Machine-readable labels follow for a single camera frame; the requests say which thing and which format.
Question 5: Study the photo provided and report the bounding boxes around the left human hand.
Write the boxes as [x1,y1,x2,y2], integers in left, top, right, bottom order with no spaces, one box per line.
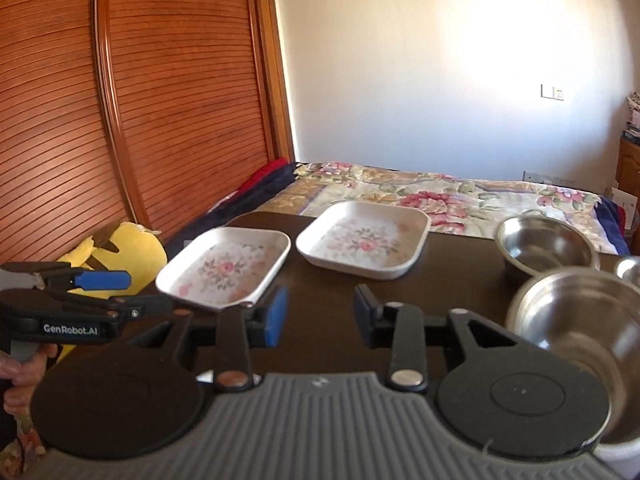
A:
[1,344,60,416]

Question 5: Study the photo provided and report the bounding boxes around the white wall switch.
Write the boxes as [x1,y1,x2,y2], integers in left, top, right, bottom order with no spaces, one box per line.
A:
[540,84,564,101]

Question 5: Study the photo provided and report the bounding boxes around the floral square plate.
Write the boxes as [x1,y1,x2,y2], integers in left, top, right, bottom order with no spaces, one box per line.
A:
[155,226,292,311]
[296,202,432,281]

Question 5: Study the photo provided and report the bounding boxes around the white paper bag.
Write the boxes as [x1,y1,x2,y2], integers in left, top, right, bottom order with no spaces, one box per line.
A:
[605,186,638,235]

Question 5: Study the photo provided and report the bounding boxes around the small steel bowl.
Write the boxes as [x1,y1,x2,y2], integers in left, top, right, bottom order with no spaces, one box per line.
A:
[494,210,600,283]

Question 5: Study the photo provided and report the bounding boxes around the wooden louvered wardrobe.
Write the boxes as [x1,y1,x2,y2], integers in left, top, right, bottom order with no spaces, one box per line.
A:
[1,0,294,261]

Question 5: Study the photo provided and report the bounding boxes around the floral bed quilt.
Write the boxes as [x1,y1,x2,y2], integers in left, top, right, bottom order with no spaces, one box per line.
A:
[258,162,629,256]

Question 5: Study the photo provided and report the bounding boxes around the red and navy blanket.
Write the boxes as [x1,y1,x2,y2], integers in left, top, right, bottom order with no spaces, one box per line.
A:
[164,157,298,259]

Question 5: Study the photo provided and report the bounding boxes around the medium steel bowl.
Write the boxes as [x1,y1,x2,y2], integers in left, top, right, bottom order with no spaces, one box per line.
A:
[614,256,640,288]

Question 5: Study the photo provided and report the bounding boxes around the yellow plush toy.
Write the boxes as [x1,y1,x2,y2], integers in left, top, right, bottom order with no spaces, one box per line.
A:
[58,221,168,299]

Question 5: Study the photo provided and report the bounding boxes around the wooden side cabinet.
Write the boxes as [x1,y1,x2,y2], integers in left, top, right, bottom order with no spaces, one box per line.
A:
[615,138,640,198]

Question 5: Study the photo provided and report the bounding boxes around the large steel bowl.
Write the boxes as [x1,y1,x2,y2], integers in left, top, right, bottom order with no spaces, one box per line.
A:
[506,266,639,479]

